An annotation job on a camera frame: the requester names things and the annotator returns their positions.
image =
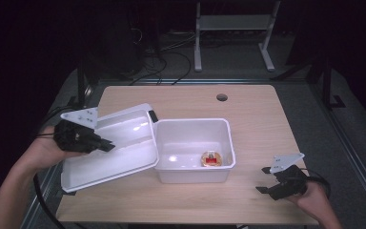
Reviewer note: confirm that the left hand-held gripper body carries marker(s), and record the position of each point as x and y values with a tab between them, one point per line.
74	138

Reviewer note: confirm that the round snack with red label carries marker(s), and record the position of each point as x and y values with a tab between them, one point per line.
211	159

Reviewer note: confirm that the aluminium frame rail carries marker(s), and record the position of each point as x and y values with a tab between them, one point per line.
203	81
349	152
49	181

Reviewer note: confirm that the white metal stand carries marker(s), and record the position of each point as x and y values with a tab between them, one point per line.
235	22

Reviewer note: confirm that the white tray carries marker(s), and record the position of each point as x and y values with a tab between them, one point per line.
124	159

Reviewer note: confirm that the white plastic storage box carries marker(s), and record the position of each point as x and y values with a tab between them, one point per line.
184	140

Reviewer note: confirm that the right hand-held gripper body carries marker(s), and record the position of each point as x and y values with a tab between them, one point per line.
290	184

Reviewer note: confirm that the person's left hand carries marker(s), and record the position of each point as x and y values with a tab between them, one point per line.
44	152

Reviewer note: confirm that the black upright stand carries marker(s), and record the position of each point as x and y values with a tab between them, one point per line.
81	82
327	82

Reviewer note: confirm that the person's right hand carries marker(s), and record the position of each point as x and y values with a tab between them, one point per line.
314	200

